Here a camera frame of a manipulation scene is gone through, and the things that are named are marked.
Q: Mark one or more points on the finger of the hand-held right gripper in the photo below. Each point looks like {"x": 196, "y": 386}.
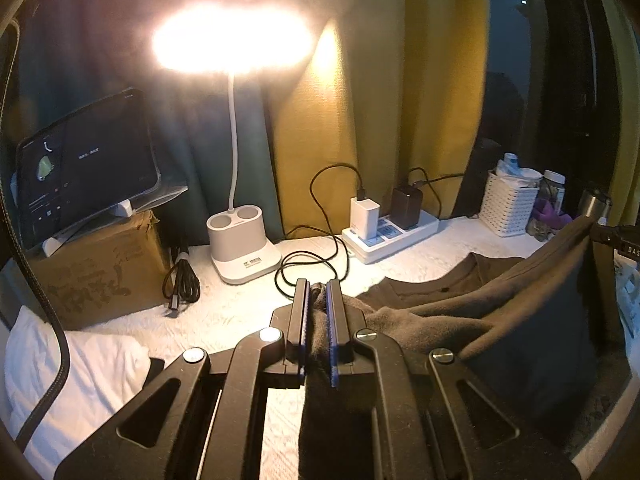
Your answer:
{"x": 607, "y": 233}

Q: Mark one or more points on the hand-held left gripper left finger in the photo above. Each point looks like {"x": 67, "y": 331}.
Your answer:
{"x": 302, "y": 320}

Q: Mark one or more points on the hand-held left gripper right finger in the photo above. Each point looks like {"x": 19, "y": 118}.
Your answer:
{"x": 334, "y": 325}

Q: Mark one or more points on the brown t-shirt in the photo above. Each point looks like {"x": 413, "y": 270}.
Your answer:
{"x": 500, "y": 320}

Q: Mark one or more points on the stainless steel tumbler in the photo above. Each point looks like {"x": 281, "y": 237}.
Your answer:
{"x": 594, "y": 207}

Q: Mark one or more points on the purple soft item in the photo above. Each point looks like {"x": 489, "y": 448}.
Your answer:
{"x": 547, "y": 217}

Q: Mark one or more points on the jar with white lid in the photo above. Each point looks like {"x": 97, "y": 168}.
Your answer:
{"x": 552, "y": 192}

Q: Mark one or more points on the white desk lamp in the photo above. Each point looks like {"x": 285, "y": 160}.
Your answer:
{"x": 242, "y": 250}

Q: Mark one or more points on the white perforated basket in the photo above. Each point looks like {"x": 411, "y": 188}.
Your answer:
{"x": 507, "y": 210}

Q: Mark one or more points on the white power strip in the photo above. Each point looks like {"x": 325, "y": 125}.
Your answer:
{"x": 400, "y": 245}

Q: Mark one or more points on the white charger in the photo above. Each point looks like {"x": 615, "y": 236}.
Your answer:
{"x": 365, "y": 217}

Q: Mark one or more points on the blue white packet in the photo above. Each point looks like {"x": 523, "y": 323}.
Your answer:
{"x": 510, "y": 162}

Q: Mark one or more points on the black charger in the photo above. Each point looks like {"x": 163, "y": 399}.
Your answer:
{"x": 406, "y": 207}

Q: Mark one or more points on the cardboard box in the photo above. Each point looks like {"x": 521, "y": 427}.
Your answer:
{"x": 100, "y": 280}

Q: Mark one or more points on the white tablet stand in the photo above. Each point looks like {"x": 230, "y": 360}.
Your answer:
{"x": 125, "y": 208}

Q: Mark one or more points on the white crumpled cloth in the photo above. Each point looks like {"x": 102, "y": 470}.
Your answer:
{"x": 90, "y": 375}

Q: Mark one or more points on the yellow curtain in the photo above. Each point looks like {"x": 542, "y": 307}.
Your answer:
{"x": 400, "y": 85}

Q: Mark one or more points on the black tablet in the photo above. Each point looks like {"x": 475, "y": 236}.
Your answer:
{"x": 90, "y": 165}

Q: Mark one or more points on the dark teal curtain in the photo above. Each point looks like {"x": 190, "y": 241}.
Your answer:
{"x": 100, "y": 60}

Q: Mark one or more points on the black window frame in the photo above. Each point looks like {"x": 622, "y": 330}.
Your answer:
{"x": 575, "y": 85}

